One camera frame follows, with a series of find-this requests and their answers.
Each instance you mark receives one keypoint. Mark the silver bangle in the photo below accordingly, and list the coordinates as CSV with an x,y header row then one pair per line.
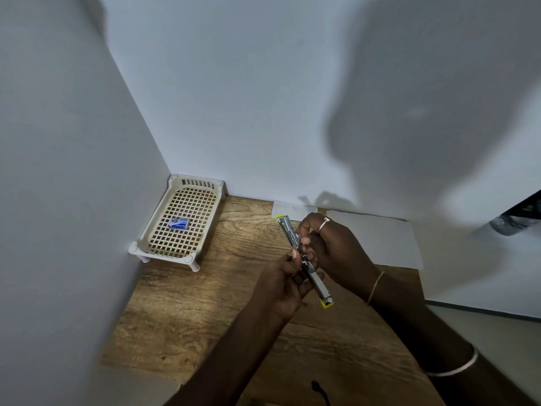
x,y
458,368

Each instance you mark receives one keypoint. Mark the blue staples box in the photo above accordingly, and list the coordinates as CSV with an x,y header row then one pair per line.
x,y
178,223

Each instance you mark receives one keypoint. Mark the cream plastic lattice basket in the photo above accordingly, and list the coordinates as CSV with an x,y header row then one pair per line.
x,y
167,258

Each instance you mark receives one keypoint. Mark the small white papers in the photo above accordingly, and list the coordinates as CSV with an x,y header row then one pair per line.
x,y
291,209

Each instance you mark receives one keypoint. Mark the large white paper sheet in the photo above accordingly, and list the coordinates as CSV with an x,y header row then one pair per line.
x,y
380,241

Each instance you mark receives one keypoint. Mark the person's right hand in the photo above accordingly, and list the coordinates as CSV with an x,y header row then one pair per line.
x,y
342,253

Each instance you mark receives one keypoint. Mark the person's left forearm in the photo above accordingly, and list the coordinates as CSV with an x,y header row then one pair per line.
x,y
228,363

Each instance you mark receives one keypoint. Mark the crumpled silver object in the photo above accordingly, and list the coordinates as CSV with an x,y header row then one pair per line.
x,y
507,224

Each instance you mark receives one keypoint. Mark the white and yellow stapler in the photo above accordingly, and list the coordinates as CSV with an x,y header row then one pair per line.
x,y
323,292

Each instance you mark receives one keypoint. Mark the person's left hand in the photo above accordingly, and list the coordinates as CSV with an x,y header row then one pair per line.
x,y
279,291

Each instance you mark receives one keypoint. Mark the person's right forearm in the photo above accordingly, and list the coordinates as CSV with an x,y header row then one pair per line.
x,y
439,346

